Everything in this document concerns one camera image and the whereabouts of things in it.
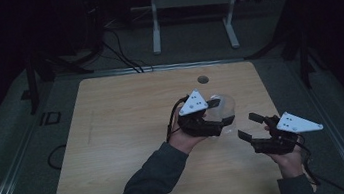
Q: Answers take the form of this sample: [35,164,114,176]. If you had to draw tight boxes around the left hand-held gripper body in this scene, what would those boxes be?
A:
[173,86,225,142]

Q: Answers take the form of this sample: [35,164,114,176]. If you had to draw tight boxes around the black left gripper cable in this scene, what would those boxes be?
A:
[56,95,203,194]

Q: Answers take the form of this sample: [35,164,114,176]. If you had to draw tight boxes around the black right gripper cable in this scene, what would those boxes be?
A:
[295,127,344,194]

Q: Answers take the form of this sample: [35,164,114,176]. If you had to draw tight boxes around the clear plastic container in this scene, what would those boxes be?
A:
[205,91,240,137]

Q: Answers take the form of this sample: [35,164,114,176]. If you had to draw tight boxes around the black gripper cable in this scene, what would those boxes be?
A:
[56,95,203,194]
[295,127,344,194]

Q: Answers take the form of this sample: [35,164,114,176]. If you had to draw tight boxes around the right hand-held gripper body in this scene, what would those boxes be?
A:
[247,107,327,160]

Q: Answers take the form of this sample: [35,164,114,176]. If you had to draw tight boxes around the black tripod stand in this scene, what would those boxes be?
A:
[237,0,332,99]
[20,41,98,116]

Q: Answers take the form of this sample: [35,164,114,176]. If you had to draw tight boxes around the dark equipment with red light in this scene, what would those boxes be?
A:
[54,0,109,60]

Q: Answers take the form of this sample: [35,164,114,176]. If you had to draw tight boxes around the person's left hand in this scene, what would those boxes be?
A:
[163,105,208,158]

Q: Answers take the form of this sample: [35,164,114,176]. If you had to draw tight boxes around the person's right hand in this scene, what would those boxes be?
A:
[267,142,307,182]

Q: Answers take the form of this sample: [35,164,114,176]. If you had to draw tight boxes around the black floor cables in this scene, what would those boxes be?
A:
[99,22,155,78]

